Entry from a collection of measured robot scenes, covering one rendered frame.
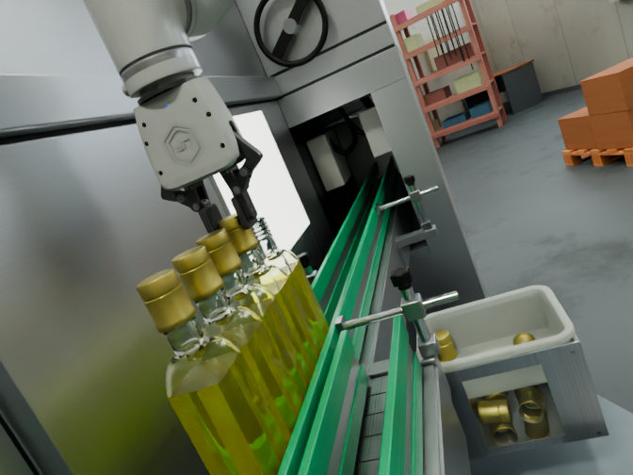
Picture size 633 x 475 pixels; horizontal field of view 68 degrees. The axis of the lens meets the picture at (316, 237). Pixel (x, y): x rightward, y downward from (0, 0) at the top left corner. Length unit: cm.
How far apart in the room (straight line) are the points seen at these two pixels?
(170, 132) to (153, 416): 31
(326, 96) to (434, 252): 58
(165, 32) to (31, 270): 26
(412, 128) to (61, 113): 101
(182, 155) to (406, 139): 97
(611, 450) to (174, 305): 74
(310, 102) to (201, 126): 95
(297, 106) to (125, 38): 97
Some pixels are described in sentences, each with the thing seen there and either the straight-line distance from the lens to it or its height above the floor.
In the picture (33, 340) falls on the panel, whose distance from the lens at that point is 48.
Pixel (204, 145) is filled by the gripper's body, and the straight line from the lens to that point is 53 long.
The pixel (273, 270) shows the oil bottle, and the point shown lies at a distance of 57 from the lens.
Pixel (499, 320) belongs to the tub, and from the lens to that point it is 87.
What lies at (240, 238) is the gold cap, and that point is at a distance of 55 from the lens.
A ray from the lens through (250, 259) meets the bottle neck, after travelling 56.
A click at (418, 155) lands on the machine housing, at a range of 143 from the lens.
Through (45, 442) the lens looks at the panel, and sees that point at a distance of 49.
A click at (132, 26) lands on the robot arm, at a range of 54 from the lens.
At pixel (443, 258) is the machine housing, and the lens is 152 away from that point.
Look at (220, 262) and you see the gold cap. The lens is 50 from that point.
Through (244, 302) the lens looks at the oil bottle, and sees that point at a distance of 50.
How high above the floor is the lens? 140
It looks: 13 degrees down
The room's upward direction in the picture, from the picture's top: 23 degrees counter-clockwise
